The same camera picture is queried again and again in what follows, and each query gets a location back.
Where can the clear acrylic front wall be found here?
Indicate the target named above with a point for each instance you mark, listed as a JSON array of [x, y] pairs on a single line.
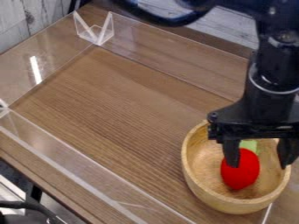
[[98, 196]]

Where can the red felt strawberry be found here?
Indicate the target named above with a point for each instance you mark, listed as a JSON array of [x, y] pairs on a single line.
[[240, 177]]

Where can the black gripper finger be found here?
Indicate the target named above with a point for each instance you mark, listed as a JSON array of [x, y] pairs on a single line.
[[231, 152], [287, 150]]

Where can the clear acrylic corner bracket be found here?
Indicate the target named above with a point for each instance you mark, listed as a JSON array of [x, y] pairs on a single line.
[[94, 34]]

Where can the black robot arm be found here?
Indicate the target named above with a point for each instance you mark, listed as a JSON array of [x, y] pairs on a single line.
[[276, 55]]

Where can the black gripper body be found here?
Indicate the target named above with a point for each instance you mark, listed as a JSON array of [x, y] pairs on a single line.
[[265, 113]]

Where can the wooden bowl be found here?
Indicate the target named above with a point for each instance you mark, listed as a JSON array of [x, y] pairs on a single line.
[[201, 157]]

